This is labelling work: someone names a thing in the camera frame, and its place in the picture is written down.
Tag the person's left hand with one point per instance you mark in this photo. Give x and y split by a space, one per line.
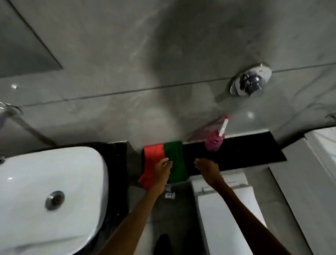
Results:
161 173

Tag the white bathtub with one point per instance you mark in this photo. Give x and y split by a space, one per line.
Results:
307 184

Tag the grey wall mirror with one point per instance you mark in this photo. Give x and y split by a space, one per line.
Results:
23 44

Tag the black stone ledge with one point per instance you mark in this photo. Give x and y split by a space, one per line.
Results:
246 151

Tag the chrome wall flush valve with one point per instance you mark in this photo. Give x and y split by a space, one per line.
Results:
250 80

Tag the chrome sink drain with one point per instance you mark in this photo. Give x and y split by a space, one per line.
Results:
54 200

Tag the pink spray bottle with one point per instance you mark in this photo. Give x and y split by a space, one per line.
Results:
214 140

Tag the person's black shoe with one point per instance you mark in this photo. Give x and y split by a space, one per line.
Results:
162 245

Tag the person's left forearm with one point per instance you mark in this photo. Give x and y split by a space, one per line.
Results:
136 220

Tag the person's left fingers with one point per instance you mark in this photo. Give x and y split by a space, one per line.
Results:
167 163

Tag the person's right forearm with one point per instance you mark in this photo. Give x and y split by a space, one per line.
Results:
244 218

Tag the person's right hand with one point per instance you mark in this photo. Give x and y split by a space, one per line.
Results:
208 170

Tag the green cloth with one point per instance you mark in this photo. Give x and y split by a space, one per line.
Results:
176 153

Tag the chrome angle valve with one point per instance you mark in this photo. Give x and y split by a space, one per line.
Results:
169 195

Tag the white sink basin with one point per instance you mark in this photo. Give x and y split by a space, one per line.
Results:
44 199

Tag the white toilet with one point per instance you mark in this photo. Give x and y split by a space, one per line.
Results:
223 212

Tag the red cloth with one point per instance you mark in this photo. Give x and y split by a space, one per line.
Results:
151 160

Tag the chrome sink faucet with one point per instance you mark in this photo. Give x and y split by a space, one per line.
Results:
9 109

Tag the person's right fingers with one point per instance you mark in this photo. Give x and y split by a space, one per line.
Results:
200 163

